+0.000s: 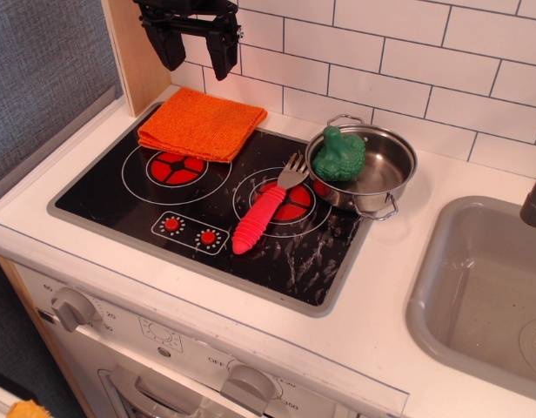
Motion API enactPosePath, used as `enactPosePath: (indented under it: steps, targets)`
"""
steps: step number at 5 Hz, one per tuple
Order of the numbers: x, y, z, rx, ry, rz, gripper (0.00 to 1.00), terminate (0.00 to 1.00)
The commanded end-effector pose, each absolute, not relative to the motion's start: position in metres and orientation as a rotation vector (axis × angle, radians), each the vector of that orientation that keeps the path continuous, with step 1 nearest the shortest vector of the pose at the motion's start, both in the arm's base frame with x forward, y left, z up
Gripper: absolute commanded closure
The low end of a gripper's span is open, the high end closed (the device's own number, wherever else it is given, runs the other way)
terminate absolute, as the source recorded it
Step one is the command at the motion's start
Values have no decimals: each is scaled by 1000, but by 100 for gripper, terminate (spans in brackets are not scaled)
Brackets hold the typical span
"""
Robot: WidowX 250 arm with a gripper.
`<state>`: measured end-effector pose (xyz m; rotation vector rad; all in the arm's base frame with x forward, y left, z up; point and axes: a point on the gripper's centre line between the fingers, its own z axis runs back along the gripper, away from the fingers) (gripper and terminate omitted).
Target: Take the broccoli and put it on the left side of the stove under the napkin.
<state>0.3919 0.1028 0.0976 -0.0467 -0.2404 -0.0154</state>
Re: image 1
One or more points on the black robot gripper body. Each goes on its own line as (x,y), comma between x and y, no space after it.
(164,19)

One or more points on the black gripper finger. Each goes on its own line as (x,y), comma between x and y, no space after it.
(223,50)
(167,43)

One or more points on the green toy broccoli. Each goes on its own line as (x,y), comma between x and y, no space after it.
(342,156)

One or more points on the orange knitted napkin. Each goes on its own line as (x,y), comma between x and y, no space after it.
(191,123)

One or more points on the black toy stove top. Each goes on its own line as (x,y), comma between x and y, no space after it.
(184,210)

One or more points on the wooden side panel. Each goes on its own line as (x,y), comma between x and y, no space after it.
(143,77)

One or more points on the grey left oven knob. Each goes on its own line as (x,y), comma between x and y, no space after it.
(72,309)

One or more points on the grey oven knob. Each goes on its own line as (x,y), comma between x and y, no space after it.
(249,388)
(72,309)

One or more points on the white toy oven front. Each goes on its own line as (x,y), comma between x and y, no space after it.
(123,364)

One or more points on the grey right oven knob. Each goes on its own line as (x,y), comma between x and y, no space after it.
(249,388)

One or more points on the grey plastic sink basin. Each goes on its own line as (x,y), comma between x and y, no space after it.
(473,305)

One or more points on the yellow cloth at corner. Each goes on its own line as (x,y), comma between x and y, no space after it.
(27,409)

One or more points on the fork with pink handle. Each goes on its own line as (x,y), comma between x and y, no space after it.
(253,225)

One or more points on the steel pot with handles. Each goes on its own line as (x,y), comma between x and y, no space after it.
(390,162)

